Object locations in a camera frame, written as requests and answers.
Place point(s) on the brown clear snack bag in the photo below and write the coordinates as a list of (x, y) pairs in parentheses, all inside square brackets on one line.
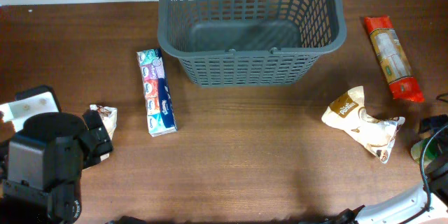
[(109, 116)]

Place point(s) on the red spaghetti package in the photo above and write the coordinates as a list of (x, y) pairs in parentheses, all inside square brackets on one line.
[(392, 59)]

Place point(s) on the green lid spice jar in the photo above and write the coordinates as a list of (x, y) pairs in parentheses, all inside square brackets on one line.
[(431, 153)]

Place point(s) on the grey plastic shopping basket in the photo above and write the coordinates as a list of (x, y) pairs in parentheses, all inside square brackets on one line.
[(249, 42)]

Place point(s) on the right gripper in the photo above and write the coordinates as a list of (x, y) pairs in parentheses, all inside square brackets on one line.
[(436, 122)]

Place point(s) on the Kleenex tissue multipack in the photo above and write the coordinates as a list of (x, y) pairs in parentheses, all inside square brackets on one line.
[(159, 109)]

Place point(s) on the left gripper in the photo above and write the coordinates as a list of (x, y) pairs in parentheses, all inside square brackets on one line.
[(105, 145)]

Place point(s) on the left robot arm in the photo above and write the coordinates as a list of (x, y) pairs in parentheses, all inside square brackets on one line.
[(42, 163)]

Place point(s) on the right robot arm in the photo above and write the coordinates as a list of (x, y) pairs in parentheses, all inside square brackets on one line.
[(425, 202)]

